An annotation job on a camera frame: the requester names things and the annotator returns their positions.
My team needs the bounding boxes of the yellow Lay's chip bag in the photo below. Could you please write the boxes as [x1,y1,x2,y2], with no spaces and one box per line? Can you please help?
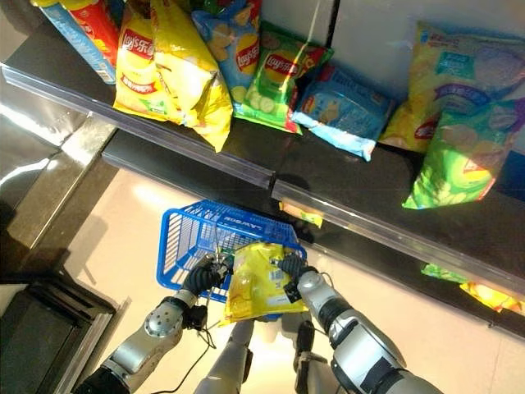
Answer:
[112,3,182,125]

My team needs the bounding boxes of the steel side panel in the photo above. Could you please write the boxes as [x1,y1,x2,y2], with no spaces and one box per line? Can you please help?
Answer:
[0,100,121,251]

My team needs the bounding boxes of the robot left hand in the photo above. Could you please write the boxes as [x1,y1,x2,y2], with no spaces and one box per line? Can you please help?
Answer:
[181,253,235,295]

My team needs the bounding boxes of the metal wire basket handle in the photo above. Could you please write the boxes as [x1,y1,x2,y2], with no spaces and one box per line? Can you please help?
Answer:
[203,219,227,307]

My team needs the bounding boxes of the black lower shelf board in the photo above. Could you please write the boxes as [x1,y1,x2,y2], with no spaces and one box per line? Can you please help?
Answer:
[101,130,525,341]

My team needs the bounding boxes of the yellow orange chip bag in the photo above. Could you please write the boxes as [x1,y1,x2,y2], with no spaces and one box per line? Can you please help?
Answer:
[459,281,525,315]

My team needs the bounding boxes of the small green chip bag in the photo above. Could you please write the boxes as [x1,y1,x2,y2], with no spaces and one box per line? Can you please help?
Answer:
[421,262,469,285]

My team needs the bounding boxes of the light blue flat chip bag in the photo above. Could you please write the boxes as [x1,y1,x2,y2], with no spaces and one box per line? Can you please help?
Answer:
[290,63,396,163]

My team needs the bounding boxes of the green Lay's cucumber chip bag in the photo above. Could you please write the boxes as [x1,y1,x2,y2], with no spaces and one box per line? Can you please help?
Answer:
[231,20,336,135]

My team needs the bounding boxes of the light blue snack box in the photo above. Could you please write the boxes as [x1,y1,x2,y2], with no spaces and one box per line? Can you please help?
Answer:
[39,0,118,85]

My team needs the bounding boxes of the yellow chip bag barcode side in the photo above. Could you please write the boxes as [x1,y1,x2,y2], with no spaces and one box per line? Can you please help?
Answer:
[218,241,309,328]

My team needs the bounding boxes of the yellow chip bag plain side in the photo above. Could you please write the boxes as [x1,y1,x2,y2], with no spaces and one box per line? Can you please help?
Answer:
[149,0,234,153]

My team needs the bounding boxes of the robot left leg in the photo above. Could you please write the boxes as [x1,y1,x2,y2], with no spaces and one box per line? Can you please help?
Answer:
[192,321,256,394]

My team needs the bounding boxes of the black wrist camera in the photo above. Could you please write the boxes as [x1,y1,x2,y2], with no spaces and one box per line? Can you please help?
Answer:
[182,303,210,332]

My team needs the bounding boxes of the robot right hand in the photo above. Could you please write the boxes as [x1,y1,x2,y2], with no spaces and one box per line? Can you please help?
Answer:
[269,250,320,285]

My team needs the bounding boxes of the red chip bag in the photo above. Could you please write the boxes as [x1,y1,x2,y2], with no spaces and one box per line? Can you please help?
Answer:
[67,0,122,69]

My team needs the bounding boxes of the small yellow chip bag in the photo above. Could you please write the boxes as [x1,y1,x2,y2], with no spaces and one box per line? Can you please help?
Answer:
[278,200,325,229]

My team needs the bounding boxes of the blue plastic shopping basket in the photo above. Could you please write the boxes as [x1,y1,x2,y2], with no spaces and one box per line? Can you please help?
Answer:
[157,199,308,323]

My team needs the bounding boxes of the robot leg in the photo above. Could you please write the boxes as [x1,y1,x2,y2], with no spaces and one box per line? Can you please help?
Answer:
[293,319,342,394]
[192,321,256,394]

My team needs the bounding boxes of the robot right leg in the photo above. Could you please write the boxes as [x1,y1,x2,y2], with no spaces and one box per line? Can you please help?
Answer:
[293,319,342,394]

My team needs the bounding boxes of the black cable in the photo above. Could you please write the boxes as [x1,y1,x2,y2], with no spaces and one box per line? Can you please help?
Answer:
[162,326,218,394]

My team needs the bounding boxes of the clear plastic price rail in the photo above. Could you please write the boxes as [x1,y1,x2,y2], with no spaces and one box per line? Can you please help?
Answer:
[271,180,525,297]
[0,63,276,191]

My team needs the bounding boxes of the black shelf board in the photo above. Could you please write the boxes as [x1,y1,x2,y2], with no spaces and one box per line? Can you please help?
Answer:
[101,130,525,341]
[2,11,525,272]

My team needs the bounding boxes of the blue Lay's chip bag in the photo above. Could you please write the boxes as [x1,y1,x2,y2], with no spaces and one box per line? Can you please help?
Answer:
[190,0,263,117]

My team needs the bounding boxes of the pale yellow purple chip bag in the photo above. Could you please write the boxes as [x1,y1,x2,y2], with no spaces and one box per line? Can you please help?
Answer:
[377,20,525,154]

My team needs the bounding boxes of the dark metal door frame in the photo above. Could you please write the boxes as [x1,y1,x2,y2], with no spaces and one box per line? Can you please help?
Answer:
[0,268,133,394]

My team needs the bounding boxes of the green teal chip bag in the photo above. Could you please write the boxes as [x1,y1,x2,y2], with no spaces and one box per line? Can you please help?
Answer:
[401,98,525,210]

